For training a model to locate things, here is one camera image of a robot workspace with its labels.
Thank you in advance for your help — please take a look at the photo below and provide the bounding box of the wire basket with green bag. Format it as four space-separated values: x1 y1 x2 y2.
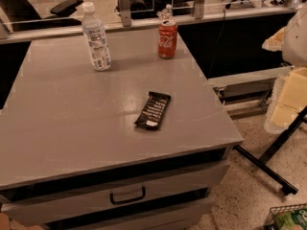
263 203 307 230

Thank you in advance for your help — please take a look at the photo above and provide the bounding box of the small background water bottle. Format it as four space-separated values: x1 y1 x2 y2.
156 4 173 20

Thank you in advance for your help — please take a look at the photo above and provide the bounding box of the black snack bar wrapper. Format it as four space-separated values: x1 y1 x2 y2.
134 91 171 130

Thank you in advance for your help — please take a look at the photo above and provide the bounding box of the black metal floor frame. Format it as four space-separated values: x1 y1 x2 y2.
234 106 307 196

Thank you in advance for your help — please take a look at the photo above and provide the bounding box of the grey drawer cabinet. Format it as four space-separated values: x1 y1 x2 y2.
0 30 242 230

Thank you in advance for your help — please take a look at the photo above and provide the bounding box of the black office chair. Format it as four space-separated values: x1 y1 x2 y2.
0 0 84 33

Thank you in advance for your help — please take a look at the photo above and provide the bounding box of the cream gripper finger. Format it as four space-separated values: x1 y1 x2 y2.
262 28 285 52
264 67 307 134

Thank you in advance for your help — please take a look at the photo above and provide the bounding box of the black drawer handle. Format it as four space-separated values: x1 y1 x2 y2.
109 186 146 205

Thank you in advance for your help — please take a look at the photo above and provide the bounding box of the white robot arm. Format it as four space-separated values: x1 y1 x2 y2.
263 4 307 134

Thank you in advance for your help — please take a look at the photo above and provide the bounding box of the clear plastic water bottle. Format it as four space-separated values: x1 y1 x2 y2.
82 2 111 71

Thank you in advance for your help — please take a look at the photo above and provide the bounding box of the red coke can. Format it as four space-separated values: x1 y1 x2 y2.
157 19 177 58

